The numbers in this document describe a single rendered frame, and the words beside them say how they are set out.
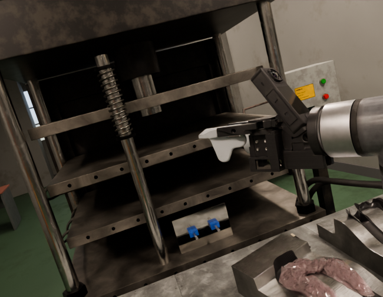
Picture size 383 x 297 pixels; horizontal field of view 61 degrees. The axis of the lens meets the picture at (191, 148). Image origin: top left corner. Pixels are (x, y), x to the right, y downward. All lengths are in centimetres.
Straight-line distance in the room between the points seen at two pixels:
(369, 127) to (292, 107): 11
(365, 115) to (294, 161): 12
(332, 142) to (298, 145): 6
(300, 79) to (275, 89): 128
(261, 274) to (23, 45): 116
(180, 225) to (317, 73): 104
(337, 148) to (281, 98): 11
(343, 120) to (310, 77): 137
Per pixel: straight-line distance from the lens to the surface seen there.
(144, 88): 171
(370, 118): 44
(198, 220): 158
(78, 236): 156
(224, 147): 54
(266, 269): 115
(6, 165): 909
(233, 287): 130
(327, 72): 186
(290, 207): 182
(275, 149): 49
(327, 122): 45
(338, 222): 133
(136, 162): 142
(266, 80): 50
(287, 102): 49
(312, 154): 49
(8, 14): 143
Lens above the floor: 155
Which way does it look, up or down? 11 degrees down
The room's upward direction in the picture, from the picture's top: 15 degrees counter-clockwise
